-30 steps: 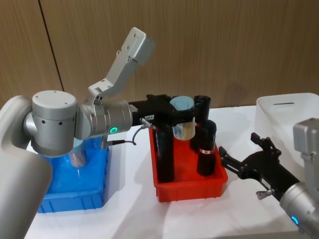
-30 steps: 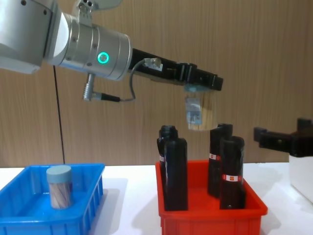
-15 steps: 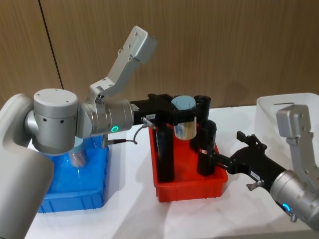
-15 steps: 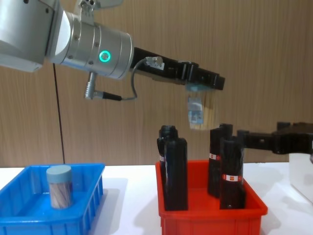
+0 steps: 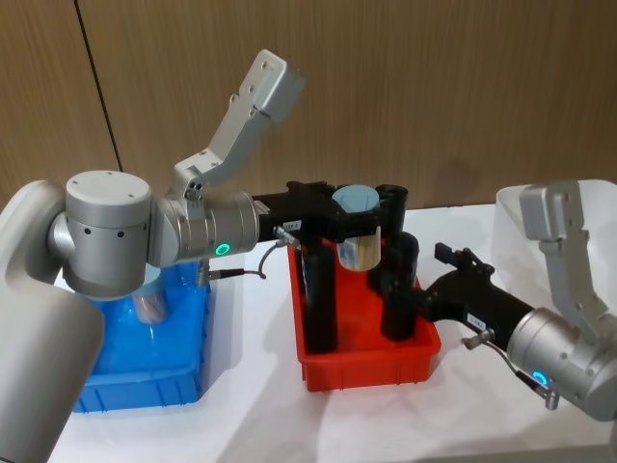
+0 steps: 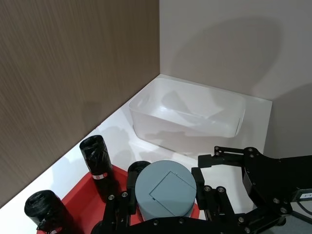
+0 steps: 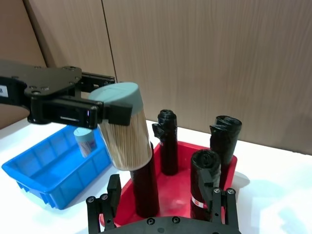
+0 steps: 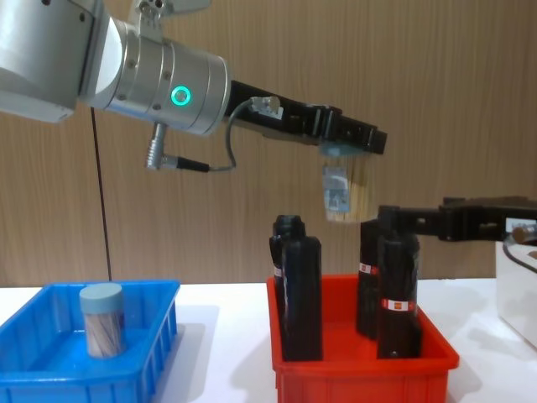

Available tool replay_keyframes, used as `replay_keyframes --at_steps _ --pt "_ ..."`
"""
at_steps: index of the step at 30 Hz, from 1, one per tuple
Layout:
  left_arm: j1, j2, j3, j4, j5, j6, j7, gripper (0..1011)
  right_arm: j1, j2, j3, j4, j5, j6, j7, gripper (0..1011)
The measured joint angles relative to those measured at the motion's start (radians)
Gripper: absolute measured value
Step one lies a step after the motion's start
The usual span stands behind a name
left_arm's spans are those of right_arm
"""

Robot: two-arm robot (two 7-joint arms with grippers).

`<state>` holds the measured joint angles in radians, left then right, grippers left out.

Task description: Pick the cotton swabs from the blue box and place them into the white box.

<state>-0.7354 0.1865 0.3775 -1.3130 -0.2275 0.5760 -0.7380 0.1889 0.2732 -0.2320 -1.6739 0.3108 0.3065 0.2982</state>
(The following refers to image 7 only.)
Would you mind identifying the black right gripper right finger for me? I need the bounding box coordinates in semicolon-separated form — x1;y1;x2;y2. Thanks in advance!
197;170;238;230

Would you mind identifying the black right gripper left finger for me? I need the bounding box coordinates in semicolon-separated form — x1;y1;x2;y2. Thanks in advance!
86;174;122;234

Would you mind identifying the black garbage bag roll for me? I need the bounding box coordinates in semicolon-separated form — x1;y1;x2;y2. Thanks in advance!
152;109;179;176
130;141;160;218
190;149;222;220
209;115;243;194

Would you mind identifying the blue plastic bin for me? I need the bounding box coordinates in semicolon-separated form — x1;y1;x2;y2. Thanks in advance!
1;126;113;210

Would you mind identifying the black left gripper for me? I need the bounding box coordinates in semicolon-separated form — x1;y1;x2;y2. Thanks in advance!
0;59;134;129

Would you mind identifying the toothpick jar with grey lid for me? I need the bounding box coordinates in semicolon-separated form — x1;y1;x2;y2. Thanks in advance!
74;128;98;158
88;82;153;171

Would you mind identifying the red plastic bin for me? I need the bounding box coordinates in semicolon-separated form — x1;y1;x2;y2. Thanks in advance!
99;140;238;227

